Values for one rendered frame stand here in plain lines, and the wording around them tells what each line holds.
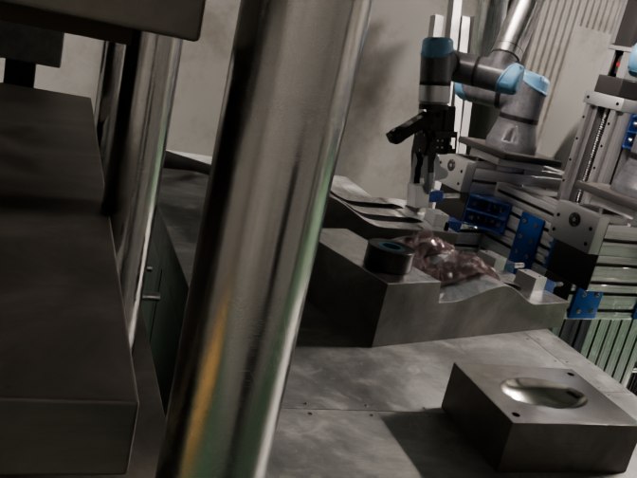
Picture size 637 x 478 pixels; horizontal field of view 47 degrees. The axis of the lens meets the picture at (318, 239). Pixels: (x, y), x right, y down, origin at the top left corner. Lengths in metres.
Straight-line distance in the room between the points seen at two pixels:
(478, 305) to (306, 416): 0.48
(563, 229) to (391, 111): 2.50
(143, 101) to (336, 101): 0.42
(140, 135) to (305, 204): 0.42
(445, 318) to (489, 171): 0.96
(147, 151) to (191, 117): 3.01
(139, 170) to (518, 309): 0.86
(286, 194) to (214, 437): 0.13
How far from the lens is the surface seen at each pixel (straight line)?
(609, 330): 2.28
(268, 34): 0.33
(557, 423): 0.97
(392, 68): 4.17
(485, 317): 1.35
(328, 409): 0.97
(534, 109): 2.23
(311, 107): 0.33
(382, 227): 1.59
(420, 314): 1.22
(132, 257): 0.78
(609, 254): 1.83
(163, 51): 0.73
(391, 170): 4.31
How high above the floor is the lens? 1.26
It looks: 16 degrees down
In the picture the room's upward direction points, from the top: 13 degrees clockwise
